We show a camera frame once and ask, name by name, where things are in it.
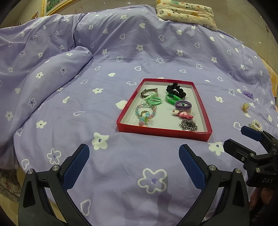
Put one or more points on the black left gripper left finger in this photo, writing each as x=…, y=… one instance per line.
x=34, y=205

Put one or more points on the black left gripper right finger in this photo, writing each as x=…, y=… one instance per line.
x=223, y=199

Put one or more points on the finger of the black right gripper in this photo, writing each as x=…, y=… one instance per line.
x=251, y=133
x=239, y=152

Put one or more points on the pink cartoon hair clip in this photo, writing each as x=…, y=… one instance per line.
x=182, y=114

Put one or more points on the black velvet scrunchie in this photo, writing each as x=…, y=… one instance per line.
x=176, y=90

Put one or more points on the colourful charm hair clip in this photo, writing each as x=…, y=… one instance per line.
x=144, y=120

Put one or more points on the person's right hand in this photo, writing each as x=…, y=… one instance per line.
x=265, y=194

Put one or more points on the small beige charm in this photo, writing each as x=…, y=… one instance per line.
x=245, y=107

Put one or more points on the red shallow tray box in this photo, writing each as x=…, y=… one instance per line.
x=165, y=123

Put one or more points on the purple floral bed duvet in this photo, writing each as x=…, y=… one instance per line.
x=66, y=78

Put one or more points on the cartoon print pillow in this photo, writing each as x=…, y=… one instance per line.
x=183, y=12

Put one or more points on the gold picture frame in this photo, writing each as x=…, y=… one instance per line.
x=50, y=7

